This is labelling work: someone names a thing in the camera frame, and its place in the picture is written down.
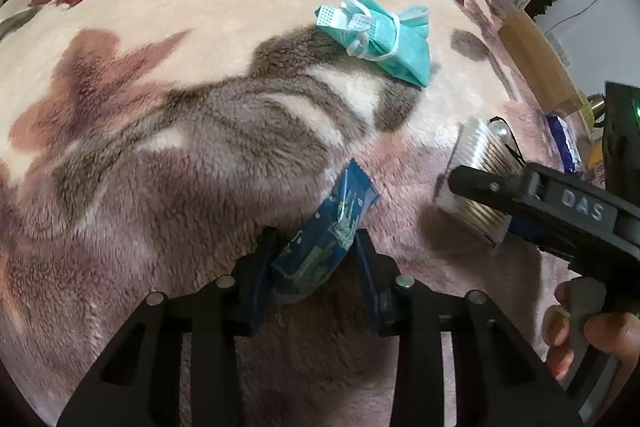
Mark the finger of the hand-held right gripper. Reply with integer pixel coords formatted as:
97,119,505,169
502,213,581,260
449,163,620,249

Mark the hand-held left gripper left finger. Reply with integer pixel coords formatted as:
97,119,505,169
57,227,281,427

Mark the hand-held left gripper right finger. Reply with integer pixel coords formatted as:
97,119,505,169
352,228,583,427

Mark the blue printed packet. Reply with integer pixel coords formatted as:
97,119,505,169
270,158,380,303

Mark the clear cotton swab box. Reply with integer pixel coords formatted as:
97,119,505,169
435,118,523,244

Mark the person's right hand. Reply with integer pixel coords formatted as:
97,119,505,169
544,281,640,382

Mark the blue white box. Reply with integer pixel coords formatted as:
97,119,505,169
545,113,583,172

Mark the wooden bed board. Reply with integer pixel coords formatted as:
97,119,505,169
498,11,585,112

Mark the white power strip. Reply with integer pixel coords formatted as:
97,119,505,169
547,34,571,68

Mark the teal face mask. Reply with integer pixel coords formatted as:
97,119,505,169
314,0,432,88

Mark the floral plush blanket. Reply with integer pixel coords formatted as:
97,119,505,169
0,0,601,427

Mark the thin wall cable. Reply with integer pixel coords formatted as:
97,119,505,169
544,0,623,35

